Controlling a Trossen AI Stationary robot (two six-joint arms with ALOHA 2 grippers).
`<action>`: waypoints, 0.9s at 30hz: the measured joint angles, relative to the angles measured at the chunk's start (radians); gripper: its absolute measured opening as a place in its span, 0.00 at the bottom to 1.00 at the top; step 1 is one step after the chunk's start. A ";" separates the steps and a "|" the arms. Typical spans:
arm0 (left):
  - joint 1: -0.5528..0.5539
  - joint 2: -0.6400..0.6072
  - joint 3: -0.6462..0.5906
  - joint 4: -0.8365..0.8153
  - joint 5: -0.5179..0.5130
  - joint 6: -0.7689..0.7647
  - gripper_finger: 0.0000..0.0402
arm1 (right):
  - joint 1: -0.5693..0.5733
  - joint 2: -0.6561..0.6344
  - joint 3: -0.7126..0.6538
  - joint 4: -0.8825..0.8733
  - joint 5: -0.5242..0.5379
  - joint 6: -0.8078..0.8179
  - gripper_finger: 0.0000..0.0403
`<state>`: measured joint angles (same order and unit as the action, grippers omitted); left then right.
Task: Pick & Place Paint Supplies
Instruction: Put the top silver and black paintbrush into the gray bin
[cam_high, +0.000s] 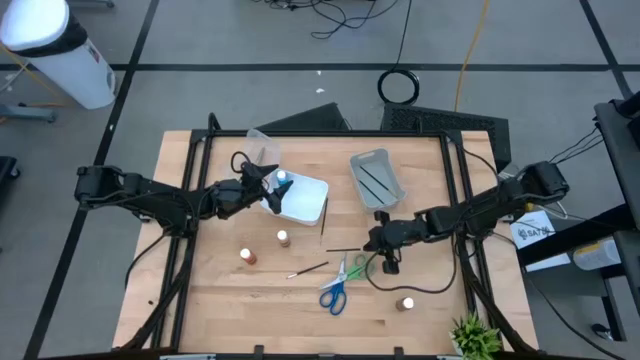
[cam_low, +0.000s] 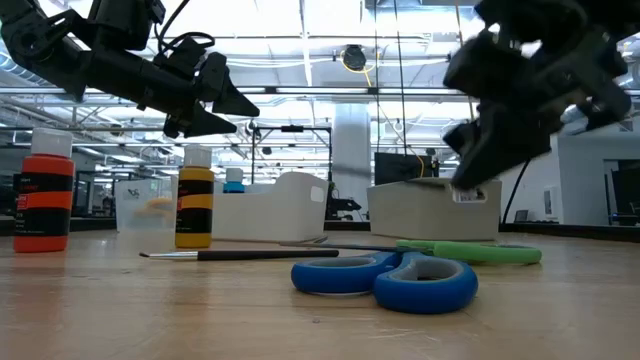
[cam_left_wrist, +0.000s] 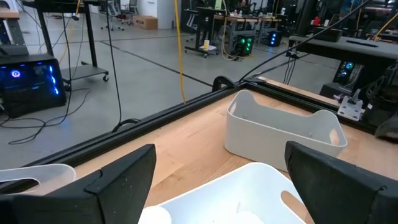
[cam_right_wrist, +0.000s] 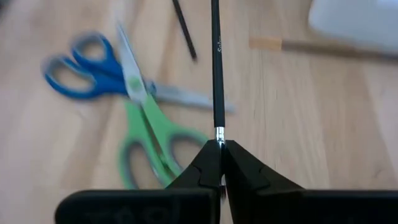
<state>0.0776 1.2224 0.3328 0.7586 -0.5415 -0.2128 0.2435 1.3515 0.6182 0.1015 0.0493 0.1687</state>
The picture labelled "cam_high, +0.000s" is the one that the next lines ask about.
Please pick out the white trash can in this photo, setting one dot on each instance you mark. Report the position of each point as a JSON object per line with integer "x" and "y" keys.
{"x": 55, "y": 50}

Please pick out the small green potted plant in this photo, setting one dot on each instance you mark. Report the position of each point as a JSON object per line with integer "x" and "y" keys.
{"x": 475, "y": 337}

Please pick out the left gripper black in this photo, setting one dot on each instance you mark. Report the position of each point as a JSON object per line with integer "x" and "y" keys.
{"x": 232, "y": 197}

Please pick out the white paper label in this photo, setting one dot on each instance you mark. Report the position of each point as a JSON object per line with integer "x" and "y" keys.
{"x": 532, "y": 230}

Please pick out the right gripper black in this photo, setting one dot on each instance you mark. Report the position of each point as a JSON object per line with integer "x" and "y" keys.
{"x": 400, "y": 235}

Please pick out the clear plastic bin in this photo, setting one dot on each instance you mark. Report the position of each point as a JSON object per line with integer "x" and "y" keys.
{"x": 267, "y": 140}

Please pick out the yellow paint bottle white cap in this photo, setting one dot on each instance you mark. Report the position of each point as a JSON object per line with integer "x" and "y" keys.
{"x": 283, "y": 238}

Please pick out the black table edge bracket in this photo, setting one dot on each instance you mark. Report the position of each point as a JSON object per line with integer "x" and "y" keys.
{"x": 398, "y": 351}
{"x": 258, "y": 350}

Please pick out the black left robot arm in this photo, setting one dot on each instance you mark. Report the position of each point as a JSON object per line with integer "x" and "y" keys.
{"x": 150, "y": 195}

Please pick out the reddish brown paint bottle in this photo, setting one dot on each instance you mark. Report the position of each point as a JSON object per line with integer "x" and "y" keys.
{"x": 405, "y": 303}

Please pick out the orange paint bottle white cap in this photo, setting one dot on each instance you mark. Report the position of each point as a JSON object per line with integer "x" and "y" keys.
{"x": 247, "y": 256}

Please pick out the black equipment cart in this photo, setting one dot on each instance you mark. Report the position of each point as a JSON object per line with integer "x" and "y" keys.
{"x": 617, "y": 140}

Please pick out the black floor panel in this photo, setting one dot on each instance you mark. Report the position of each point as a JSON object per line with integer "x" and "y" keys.
{"x": 310, "y": 120}

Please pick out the white plastic bin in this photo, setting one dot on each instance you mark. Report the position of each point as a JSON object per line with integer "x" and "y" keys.
{"x": 305, "y": 200}

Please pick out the white plastic container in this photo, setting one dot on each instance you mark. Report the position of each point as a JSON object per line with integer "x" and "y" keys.
{"x": 597, "y": 255}

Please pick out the blue paint bottle white cap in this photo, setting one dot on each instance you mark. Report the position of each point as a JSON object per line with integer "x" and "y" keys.
{"x": 282, "y": 176}

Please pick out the black paintbrush gold ferrule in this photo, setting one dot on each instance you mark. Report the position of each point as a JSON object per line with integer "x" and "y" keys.
{"x": 342, "y": 249}
{"x": 377, "y": 180}
{"x": 371, "y": 191}
{"x": 310, "y": 269}

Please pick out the grey plastic bin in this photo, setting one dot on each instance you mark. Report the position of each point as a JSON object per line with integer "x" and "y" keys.
{"x": 387, "y": 172}

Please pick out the black aluminium table frame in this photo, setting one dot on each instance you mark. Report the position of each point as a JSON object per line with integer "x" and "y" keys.
{"x": 325, "y": 133}

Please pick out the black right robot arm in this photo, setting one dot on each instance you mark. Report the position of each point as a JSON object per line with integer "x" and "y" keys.
{"x": 500, "y": 200}

